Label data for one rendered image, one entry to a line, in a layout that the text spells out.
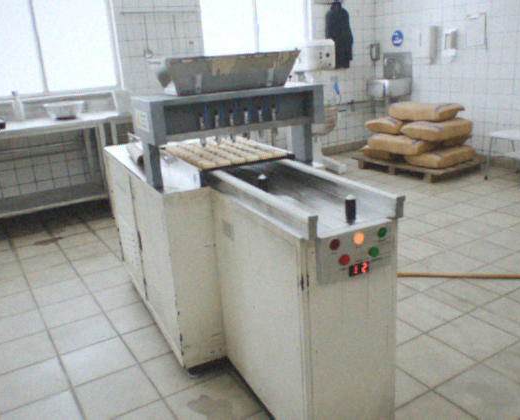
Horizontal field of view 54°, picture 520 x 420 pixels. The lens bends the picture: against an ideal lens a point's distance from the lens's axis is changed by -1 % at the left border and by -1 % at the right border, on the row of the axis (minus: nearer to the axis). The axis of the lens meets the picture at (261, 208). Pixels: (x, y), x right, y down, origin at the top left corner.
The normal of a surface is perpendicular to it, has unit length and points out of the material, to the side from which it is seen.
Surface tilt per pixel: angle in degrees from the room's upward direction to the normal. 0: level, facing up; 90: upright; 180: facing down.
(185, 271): 90
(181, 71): 115
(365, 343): 90
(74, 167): 90
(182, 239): 90
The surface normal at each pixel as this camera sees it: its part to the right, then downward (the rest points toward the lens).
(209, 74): 0.42, 0.62
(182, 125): 0.44, 0.24
